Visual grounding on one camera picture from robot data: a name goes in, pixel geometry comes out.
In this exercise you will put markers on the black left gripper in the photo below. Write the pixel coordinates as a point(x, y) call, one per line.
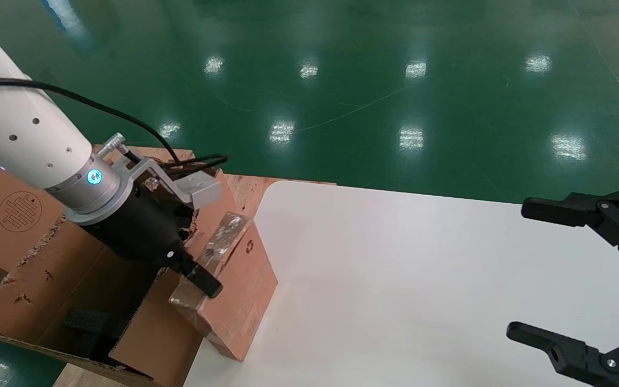
point(143, 231)

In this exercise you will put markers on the small taped cardboard box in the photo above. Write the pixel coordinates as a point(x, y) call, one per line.
point(239, 301)

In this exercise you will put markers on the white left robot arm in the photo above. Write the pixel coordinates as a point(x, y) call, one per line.
point(24, 134)

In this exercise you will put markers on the big open cardboard box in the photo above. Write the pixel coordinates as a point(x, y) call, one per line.
point(153, 344)

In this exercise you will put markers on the black foam insert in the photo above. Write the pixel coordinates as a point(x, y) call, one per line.
point(94, 322)

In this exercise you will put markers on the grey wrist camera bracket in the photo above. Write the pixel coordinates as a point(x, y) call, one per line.
point(204, 188)

